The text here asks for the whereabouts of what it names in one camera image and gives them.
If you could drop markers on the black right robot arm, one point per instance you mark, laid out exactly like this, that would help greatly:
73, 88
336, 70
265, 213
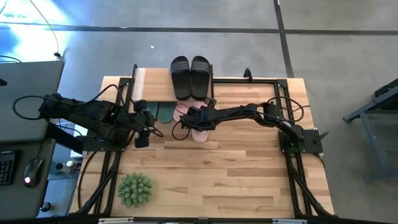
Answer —
248, 112

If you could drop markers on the black round knob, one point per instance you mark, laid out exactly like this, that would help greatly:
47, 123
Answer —
46, 207

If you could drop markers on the pink slide sandal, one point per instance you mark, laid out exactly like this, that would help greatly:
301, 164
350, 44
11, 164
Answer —
200, 136
178, 110

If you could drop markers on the wooden shelf black metal legs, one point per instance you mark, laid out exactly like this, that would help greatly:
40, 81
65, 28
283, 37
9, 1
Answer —
155, 84

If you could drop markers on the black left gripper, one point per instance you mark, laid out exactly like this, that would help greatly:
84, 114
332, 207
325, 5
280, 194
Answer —
141, 124

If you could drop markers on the green artificial plant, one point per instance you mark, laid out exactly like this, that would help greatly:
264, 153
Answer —
135, 190

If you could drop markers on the white paper sheet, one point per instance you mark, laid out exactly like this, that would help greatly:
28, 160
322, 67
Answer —
76, 154

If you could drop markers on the blue grey metal cart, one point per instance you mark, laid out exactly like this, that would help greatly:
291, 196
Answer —
373, 104

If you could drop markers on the dark grey desk top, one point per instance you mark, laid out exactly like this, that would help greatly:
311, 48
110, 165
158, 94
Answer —
18, 202

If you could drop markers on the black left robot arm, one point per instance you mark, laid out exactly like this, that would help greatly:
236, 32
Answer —
93, 113

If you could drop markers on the white bottle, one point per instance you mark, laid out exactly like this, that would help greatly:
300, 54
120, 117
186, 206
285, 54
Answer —
66, 167

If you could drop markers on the light grey desk top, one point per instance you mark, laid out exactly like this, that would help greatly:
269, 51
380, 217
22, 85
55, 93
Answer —
28, 77

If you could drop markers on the black computer mouse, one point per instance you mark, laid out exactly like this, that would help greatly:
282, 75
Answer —
32, 171

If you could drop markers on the silver bracket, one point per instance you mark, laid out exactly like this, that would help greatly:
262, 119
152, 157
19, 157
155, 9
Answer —
289, 221
115, 220

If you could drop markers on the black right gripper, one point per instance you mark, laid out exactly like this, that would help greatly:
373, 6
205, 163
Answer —
206, 119

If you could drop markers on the black aluminium table frame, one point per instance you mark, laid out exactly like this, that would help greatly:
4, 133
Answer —
248, 81

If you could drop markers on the black keyboard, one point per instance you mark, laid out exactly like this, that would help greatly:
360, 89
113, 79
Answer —
6, 168

